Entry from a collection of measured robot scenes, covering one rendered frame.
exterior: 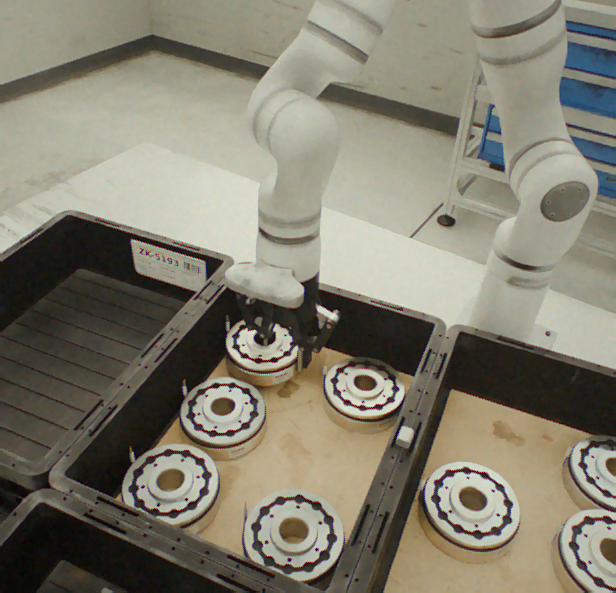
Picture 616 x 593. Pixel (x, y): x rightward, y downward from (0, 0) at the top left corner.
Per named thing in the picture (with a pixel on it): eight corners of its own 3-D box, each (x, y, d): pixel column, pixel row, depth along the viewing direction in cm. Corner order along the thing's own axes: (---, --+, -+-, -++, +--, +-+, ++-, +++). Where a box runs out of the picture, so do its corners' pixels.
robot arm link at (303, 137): (341, 241, 69) (299, 204, 75) (353, 105, 60) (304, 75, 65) (286, 259, 66) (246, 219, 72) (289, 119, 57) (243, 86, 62)
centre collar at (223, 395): (216, 388, 79) (216, 385, 78) (251, 402, 77) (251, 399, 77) (194, 415, 75) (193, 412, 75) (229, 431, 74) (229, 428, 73)
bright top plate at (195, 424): (210, 370, 82) (210, 367, 81) (279, 398, 79) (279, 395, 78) (163, 425, 75) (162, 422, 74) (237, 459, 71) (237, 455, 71)
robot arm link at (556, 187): (616, 170, 74) (569, 279, 86) (583, 129, 81) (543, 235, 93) (540, 170, 73) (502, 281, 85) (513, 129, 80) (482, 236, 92)
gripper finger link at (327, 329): (326, 320, 75) (305, 347, 79) (339, 329, 75) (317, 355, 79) (335, 307, 77) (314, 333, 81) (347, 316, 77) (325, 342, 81)
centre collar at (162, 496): (168, 456, 71) (167, 452, 70) (203, 476, 69) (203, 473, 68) (137, 488, 67) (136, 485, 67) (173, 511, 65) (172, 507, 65)
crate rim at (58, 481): (240, 271, 90) (240, 258, 89) (446, 333, 82) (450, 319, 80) (44, 496, 61) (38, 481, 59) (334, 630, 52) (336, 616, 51)
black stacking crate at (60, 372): (80, 270, 105) (67, 211, 98) (240, 322, 96) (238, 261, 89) (-139, 449, 75) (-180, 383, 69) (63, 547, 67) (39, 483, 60)
